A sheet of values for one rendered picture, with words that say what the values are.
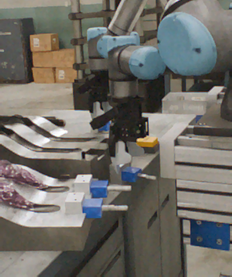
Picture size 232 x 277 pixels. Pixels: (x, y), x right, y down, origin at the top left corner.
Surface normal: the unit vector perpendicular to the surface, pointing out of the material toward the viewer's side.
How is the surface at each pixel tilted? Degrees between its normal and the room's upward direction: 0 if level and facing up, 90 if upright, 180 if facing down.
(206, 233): 90
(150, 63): 90
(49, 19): 90
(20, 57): 90
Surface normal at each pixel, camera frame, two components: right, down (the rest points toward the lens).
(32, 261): -0.06, -0.97
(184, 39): -0.84, 0.28
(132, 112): -0.53, 0.24
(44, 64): -0.37, 0.09
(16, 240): -0.10, 0.26
